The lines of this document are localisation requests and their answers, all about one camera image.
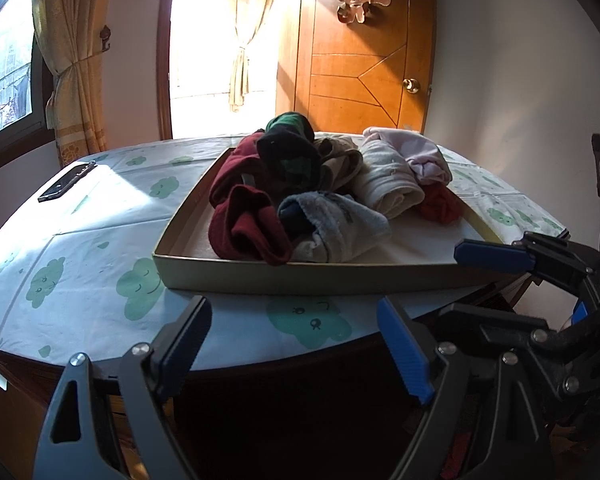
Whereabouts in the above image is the yellow patterned curtain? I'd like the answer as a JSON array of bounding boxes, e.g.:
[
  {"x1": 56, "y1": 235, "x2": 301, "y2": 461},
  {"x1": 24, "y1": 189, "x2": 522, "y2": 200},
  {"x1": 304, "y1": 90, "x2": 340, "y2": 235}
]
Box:
[{"x1": 32, "y1": 0, "x2": 118, "y2": 168}]

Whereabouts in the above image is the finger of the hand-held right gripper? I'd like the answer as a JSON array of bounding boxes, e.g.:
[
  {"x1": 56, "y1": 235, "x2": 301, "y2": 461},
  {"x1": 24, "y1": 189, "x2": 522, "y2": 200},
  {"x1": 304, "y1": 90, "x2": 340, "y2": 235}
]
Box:
[
  {"x1": 432, "y1": 307, "x2": 596, "y2": 396},
  {"x1": 454, "y1": 232, "x2": 600, "y2": 306}
]

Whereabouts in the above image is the sheer doorway curtain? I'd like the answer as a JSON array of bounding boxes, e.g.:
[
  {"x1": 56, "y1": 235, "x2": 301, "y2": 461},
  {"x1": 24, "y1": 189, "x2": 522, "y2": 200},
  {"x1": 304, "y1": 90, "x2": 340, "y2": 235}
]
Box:
[{"x1": 228, "y1": 0, "x2": 283, "y2": 112}]

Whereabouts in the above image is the light pink underwear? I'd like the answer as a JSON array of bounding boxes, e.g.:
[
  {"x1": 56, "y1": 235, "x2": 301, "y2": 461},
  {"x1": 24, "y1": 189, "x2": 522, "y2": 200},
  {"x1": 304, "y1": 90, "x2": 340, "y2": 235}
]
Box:
[{"x1": 364, "y1": 127, "x2": 453, "y2": 186}]

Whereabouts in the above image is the red underwear with printed patch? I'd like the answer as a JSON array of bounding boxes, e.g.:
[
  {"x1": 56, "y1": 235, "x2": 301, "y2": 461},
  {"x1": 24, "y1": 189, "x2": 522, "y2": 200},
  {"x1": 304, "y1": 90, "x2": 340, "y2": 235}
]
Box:
[{"x1": 210, "y1": 132, "x2": 281, "y2": 211}]

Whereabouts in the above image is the cloud print tablecloth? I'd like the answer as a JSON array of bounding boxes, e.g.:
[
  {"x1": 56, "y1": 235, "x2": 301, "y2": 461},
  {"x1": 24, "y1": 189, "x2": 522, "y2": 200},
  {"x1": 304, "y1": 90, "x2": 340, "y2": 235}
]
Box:
[{"x1": 0, "y1": 132, "x2": 571, "y2": 366}]

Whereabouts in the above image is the wooden door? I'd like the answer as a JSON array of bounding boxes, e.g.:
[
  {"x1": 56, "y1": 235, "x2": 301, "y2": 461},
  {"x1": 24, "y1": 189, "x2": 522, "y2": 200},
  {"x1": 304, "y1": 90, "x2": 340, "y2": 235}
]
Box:
[{"x1": 275, "y1": 0, "x2": 436, "y2": 136}]

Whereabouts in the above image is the black phone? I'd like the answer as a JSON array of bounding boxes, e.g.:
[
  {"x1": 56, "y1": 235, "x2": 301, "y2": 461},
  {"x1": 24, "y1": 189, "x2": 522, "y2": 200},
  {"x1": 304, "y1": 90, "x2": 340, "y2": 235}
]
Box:
[{"x1": 37, "y1": 161, "x2": 97, "y2": 203}]

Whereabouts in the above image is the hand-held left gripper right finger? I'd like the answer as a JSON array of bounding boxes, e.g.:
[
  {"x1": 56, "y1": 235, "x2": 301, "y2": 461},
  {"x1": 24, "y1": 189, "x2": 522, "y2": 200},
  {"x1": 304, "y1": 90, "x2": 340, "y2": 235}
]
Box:
[{"x1": 376, "y1": 296, "x2": 551, "y2": 480}]

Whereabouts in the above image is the window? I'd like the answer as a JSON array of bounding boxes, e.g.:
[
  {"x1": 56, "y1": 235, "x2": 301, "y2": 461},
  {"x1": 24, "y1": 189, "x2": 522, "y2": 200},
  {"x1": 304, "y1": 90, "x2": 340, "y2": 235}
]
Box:
[{"x1": 0, "y1": 0, "x2": 51, "y2": 181}]

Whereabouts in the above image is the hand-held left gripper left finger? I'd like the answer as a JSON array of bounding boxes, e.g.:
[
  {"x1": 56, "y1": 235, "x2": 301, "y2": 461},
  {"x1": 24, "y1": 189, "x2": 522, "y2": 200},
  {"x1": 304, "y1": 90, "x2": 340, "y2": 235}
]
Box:
[{"x1": 32, "y1": 295, "x2": 213, "y2": 480}]

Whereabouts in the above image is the tan dotted underwear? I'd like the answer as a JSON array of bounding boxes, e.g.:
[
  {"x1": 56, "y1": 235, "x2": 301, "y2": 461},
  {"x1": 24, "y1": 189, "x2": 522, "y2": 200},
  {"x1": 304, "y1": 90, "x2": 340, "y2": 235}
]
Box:
[{"x1": 315, "y1": 137, "x2": 363, "y2": 196}]

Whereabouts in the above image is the grey blue towel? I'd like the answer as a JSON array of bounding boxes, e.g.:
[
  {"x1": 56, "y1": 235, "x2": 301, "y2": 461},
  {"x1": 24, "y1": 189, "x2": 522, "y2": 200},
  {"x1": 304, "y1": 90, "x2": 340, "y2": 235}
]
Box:
[{"x1": 278, "y1": 191, "x2": 392, "y2": 263}]

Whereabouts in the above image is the shallow cardboard tray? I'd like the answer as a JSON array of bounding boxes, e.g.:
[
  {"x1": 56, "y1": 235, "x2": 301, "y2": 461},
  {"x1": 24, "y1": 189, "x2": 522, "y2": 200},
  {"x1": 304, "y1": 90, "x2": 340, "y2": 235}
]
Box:
[{"x1": 152, "y1": 132, "x2": 503, "y2": 291}]

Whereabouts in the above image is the beige dotted underwear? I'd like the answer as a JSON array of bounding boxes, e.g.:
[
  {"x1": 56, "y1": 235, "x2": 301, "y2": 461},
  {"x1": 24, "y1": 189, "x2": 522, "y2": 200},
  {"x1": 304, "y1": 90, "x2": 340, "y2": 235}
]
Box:
[{"x1": 354, "y1": 139, "x2": 426, "y2": 219}]

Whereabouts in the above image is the green and navy underwear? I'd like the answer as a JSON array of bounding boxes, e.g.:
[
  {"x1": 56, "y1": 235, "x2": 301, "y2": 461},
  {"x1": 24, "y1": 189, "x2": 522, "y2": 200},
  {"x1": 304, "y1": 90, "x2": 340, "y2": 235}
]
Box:
[{"x1": 257, "y1": 112, "x2": 323, "y2": 196}]

